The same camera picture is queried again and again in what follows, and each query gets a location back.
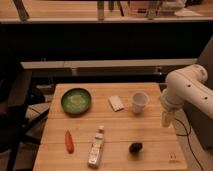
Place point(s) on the white eraser block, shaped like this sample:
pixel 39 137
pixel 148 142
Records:
pixel 115 103

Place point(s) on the dark round object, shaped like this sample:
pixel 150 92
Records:
pixel 135 147

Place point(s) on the green round plate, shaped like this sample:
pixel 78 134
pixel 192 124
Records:
pixel 76 101

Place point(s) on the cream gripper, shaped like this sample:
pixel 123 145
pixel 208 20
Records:
pixel 167 118

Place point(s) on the white paper cup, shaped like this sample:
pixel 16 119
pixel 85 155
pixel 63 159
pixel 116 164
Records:
pixel 139 101

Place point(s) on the black chair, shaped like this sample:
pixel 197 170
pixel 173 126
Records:
pixel 17 92

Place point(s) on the white plastic bottle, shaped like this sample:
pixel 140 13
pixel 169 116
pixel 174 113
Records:
pixel 95 152

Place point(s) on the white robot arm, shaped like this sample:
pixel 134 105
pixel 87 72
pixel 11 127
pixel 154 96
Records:
pixel 186 84

